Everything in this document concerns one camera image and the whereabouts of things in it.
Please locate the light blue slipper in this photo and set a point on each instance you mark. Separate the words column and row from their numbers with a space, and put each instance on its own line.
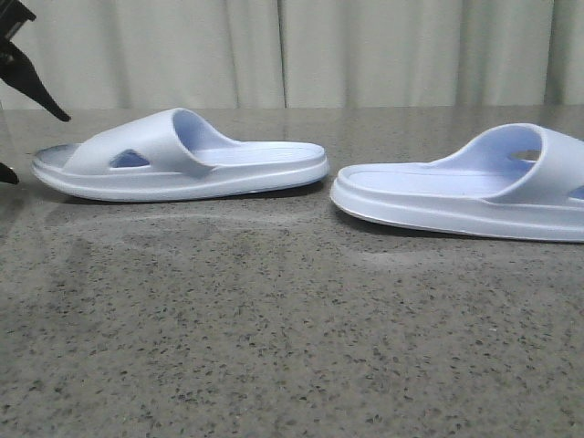
column 518, row 181
column 175, row 155

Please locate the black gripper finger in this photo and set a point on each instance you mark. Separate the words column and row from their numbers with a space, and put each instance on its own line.
column 7, row 175

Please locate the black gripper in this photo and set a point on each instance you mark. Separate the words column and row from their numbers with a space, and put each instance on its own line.
column 17, row 71

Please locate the grey-green pleated curtain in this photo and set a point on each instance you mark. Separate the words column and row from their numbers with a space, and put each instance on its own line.
column 306, row 54

